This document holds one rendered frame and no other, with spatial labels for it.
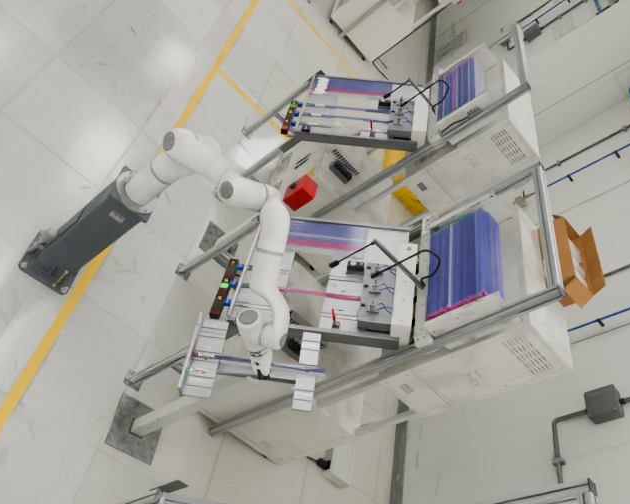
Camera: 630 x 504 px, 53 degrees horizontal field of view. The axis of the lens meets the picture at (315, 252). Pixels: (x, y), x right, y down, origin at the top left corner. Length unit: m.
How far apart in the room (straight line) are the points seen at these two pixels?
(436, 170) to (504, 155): 0.39
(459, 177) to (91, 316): 2.15
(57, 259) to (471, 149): 2.23
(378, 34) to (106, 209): 4.75
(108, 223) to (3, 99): 1.10
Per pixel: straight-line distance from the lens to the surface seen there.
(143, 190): 2.55
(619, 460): 3.64
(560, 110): 5.59
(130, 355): 3.20
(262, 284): 1.99
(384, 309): 2.58
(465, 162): 3.72
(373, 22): 6.87
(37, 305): 3.06
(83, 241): 2.85
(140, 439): 3.10
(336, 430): 3.15
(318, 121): 3.81
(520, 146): 3.68
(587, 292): 2.82
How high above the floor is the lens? 2.54
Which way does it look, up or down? 34 degrees down
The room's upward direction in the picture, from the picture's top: 60 degrees clockwise
